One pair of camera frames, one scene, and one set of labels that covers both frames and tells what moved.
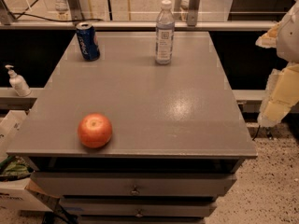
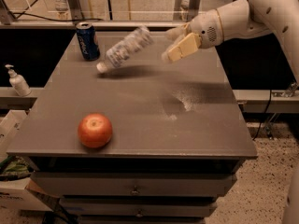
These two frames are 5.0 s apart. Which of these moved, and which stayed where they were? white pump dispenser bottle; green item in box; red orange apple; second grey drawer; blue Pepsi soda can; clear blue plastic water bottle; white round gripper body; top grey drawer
Moved: white round gripper body; clear blue plastic water bottle
Stayed: green item in box; second grey drawer; red orange apple; top grey drawer; white pump dispenser bottle; blue Pepsi soda can
